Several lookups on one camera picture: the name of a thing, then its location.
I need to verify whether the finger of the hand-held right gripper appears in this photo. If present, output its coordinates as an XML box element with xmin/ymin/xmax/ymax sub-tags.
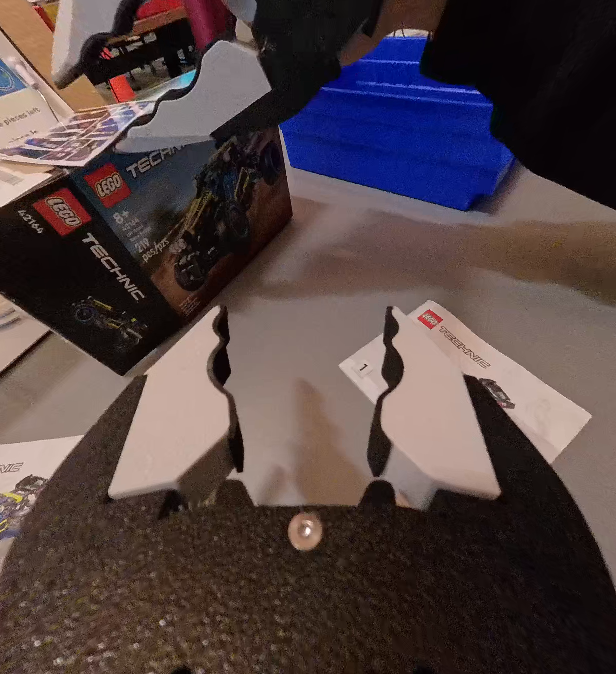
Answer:
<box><xmin>51</xmin><ymin>0</ymin><xmax>141</xmax><ymax>89</ymax></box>
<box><xmin>114</xmin><ymin>39</ymin><xmax>273</xmax><ymax>154</ymax></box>

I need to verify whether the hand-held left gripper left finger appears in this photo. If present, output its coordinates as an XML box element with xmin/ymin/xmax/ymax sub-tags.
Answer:
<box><xmin>108</xmin><ymin>304</ymin><xmax>245</xmax><ymax>509</ymax></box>

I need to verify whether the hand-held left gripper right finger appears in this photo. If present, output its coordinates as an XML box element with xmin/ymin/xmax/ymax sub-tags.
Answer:
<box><xmin>366</xmin><ymin>305</ymin><xmax>502</xmax><ymax>511</ymax></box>

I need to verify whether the blue sticker sheet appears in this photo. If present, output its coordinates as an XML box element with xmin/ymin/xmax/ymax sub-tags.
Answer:
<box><xmin>0</xmin><ymin>103</ymin><xmax>157</xmax><ymax>165</ymax></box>

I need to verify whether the black toy car set box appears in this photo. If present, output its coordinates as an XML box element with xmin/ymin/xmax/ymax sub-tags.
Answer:
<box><xmin>0</xmin><ymin>126</ymin><xmax>294</xmax><ymax>376</ymax></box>

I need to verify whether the person's right forearm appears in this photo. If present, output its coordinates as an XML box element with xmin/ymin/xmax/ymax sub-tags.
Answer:
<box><xmin>421</xmin><ymin>0</ymin><xmax>616</xmax><ymax>227</ymax></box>

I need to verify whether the wooden display board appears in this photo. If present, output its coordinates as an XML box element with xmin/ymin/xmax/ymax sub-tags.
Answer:
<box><xmin>0</xmin><ymin>0</ymin><xmax>106</xmax><ymax>114</ymax></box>

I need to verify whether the wooden background table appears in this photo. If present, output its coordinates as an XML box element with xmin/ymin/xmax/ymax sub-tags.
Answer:
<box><xmin>81</xmin><ymin>5</ymin><xmax>193</xmax><ymax>90</ymax></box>

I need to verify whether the blue plastic bin with dividers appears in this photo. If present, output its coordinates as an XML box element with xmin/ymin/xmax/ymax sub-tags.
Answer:
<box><xmin>279</xmin><ymin>32</ymin><xmax>516</xmax><ymax>212</ymax></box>

